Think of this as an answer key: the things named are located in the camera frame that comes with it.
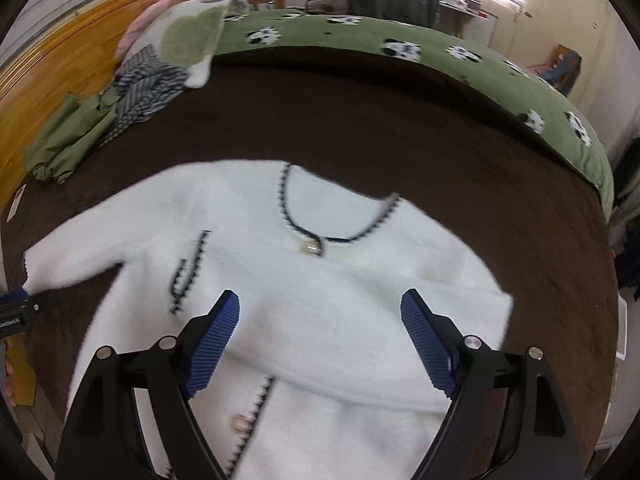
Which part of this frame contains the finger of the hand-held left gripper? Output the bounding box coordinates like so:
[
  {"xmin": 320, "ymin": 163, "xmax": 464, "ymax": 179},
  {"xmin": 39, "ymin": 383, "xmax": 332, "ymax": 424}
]
[{"xmin": 0, "ymin": 287, "xmax": 58, "ymax": 315}]

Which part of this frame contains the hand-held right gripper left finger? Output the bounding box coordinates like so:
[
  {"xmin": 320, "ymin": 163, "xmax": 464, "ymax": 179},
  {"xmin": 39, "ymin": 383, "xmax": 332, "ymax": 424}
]
[{"xmin": 55, "ymin": 289, "xmax": 241, "ymax": 480}]

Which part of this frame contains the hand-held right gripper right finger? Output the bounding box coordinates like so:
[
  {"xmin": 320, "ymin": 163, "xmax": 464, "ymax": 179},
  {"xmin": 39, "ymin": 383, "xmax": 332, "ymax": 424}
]
[{"xmin": 400, "ymin": 288, "xmax": 586, "ymax": 480}]

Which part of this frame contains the white fuzzy cardigan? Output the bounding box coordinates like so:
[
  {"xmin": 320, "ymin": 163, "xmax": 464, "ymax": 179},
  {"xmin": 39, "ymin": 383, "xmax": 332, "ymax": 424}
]
[{"xmin": 22, "ymin": 160, "xmax": 516, "ymax": 480}]

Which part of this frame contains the stool with blue clothes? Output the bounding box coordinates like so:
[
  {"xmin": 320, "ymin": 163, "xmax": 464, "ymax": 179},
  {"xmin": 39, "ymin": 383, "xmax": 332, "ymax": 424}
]
[{"xmin": 542, "ymin": 45, "xmax": 583, "ymax": 96}]

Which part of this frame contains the green garment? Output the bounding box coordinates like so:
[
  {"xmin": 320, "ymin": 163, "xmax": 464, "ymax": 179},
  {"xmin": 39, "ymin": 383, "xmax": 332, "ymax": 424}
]
[{"xmin": 22, "ymin": 92, "xmax": 123, "ymax": 183}]

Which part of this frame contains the brown blanket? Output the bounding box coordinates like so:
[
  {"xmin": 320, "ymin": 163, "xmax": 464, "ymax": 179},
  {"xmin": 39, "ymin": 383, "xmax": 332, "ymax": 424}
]
[{"xmin": 0, "ymin": 47, "xmax": 621, "ymax": 480}]

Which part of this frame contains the striped grey garment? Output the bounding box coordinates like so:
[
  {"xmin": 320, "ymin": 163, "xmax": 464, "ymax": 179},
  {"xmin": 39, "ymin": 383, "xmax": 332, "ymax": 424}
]
[{"xmin": 100, "ymin": 45, "xmax": 191, "ymax": 146}]

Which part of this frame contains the wooden headboard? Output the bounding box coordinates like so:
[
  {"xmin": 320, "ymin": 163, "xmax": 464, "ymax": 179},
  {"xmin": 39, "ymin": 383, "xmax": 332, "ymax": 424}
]
[{"xmin": 0, "ymin": 0, "xmax": 196, "ymax": 211}]

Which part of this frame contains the pink pillow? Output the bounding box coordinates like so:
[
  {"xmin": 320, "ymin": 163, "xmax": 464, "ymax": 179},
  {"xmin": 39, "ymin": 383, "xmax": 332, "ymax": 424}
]
[{"xmin": 114, "ymin": 0, "xmax": 173, "ymax": 63}]

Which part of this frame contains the white pillow with green dots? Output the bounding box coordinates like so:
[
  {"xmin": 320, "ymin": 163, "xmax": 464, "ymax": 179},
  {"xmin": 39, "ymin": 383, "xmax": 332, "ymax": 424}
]
[{"xmin": 135, "ymin": 0, "xmax": 251, "ymax": 88}]

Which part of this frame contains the green panda print blanket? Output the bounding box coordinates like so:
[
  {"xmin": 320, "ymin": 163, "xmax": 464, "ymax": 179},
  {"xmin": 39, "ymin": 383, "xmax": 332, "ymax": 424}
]
[{"xmin": 212, "ymin": 7, "xmax": 616, "ymax": 221}]

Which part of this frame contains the white desk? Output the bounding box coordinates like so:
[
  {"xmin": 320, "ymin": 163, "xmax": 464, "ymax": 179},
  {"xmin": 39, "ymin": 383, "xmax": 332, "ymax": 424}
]
[{"xmin": 440, "ymin": 0, "xmax": 501, "ymax": 51}]

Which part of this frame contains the cream door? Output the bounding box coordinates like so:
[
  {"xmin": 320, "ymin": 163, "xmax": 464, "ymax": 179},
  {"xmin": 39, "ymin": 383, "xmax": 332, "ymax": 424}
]
[{"xmin": 520, "ymin": 0, "xmax": 616, "ymax": 106}]

